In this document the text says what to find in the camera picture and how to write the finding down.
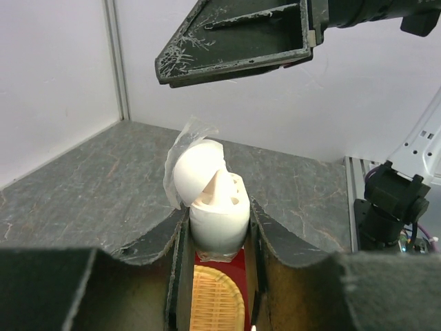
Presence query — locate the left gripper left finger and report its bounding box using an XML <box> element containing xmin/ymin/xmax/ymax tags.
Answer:
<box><xmin>1</xmin><ymin>209</ymin><xmax>189</xmax><ymax>330</ymax></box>

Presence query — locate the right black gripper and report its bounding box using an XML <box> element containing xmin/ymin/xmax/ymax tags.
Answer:
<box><xmin>155</xmin><ymin>0</ymin><xmax>329</xmax><ymax>88</ymax></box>

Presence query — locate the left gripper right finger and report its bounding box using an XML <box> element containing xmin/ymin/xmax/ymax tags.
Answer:
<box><xmin>247</xmin><ymin>199</ymin><xmax>440</xmax><ymax>330</ymax></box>

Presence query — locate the white earbud charging case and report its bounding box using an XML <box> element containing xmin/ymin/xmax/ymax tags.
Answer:
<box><xmin>163</xmin><ymin>117</ymin><xmax>250</xmax><ymax>263</ymax></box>

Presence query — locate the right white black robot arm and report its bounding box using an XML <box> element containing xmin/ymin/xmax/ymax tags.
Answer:
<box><xmin>154</xmin><ymin>1</ymin><xmax>440</xmax><ymax>250</ymax></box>

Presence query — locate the red round plate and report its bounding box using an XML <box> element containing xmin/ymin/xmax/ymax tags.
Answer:
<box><xmin>194</xmin><ymin>249</ymin><xmax>252</xmax><ymax>331</ymax></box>

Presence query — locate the woven bamboo tray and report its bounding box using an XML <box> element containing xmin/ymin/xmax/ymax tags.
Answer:
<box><xmin>189</xmin><ymin>265</ymin><xmax>245</xmax><ymax>331</ymax></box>

